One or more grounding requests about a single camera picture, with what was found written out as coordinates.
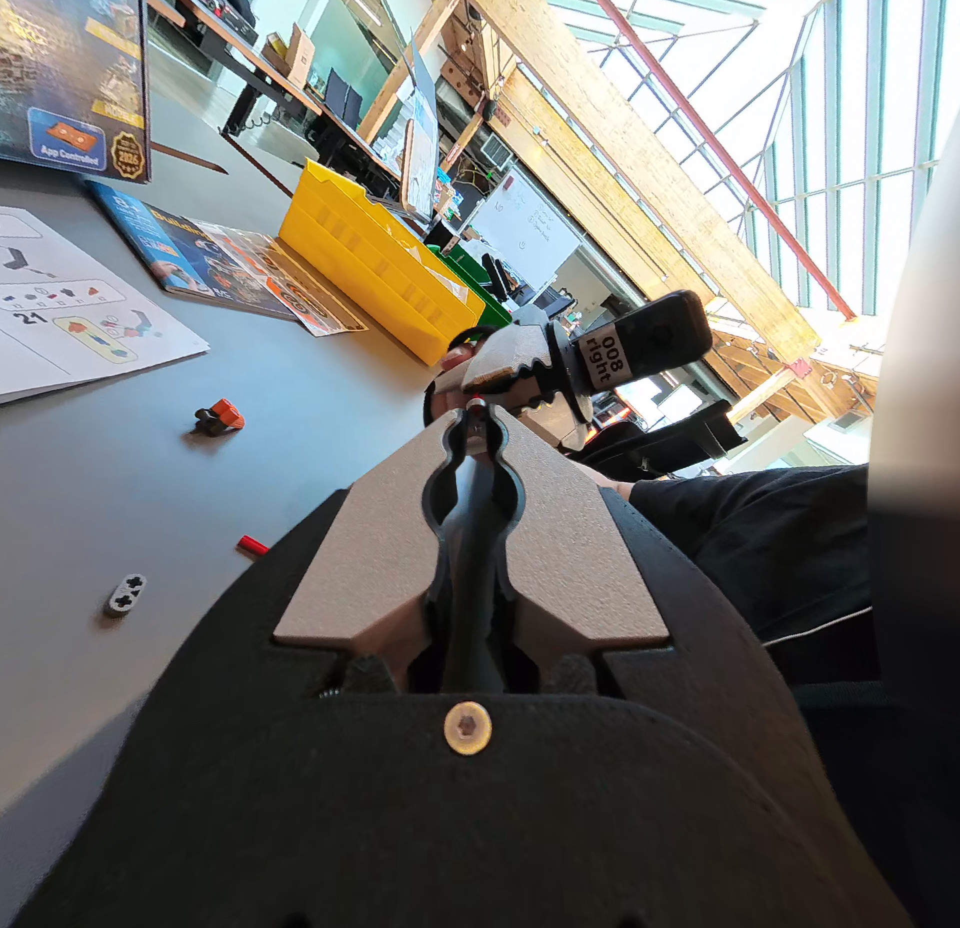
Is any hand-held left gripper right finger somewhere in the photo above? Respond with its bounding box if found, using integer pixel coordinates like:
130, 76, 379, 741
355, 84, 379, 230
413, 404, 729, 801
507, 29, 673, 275
486, 405, 671, 681

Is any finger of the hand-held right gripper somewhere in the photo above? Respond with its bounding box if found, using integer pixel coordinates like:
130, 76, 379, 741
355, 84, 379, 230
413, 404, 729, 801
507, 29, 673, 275
487, 395, 594, 452
461, 326, 552, 392

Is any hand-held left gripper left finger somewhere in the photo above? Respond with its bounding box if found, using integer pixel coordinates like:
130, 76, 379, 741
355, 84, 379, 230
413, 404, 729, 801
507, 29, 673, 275
273, 409, 468, 671

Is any person's right forearm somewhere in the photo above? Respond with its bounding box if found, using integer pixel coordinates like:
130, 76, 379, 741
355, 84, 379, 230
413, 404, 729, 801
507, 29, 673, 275
585, 466, 639, 501

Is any grey desk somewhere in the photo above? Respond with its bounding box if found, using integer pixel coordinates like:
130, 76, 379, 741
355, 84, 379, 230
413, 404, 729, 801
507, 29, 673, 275
0, 91, 489, 899

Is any background wooden desk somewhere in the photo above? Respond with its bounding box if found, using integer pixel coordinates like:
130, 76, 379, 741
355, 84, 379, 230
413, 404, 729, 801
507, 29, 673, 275
146, 0, 421, 201

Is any person's right hand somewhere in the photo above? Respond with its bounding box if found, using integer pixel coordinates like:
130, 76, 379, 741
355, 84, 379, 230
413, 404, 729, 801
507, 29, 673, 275
423, 343, 485, 426

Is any green plastic bin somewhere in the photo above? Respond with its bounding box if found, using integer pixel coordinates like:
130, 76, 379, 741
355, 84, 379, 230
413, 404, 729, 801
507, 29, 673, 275
423, 245, 515, 329

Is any black office chair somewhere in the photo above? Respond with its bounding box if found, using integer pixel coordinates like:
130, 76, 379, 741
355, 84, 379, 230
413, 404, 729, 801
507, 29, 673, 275
585, 399, 747, 482

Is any whiteboard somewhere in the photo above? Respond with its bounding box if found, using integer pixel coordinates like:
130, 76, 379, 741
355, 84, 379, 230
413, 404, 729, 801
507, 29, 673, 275
461, 164, 585, 291

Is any yellow plastic bin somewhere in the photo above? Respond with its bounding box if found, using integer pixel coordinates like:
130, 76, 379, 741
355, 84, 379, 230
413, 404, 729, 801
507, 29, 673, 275
277, 159, 487, 366

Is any person's black clothing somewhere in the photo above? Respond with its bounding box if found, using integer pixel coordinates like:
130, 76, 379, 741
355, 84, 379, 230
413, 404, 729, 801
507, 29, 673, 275
630, 463, 960, 928

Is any orange sticker sheet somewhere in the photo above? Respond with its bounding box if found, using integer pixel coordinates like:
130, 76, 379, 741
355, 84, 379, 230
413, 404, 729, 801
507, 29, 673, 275
187, 217, 369, 338

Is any red ceiling pipe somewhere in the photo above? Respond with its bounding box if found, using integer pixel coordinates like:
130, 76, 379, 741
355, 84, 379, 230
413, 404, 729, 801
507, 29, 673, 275
570, 0, 858, 321

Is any orange and black toy piece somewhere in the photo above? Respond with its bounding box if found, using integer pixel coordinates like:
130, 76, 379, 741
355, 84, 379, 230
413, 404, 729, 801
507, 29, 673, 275
193, 398, 246, 438

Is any wooden framed display board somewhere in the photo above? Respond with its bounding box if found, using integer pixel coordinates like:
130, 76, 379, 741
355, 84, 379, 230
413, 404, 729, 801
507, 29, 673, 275
397, 39, 444, 224

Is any brown cardboard box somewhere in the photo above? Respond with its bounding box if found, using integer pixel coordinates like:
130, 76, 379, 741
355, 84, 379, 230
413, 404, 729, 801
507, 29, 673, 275
261, 24, 316, 89

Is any blue robot cover booklet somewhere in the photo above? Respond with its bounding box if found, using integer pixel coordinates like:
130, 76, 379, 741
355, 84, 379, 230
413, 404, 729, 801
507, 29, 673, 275
84, 180, 297, 321

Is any open white instruction booklet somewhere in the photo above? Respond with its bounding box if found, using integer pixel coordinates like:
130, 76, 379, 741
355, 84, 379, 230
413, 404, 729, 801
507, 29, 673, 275
0, 206, 211, 405

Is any blue robot kit box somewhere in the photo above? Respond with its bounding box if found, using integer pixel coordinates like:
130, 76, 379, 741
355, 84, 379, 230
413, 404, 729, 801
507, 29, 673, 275
0, 0, 151, 185

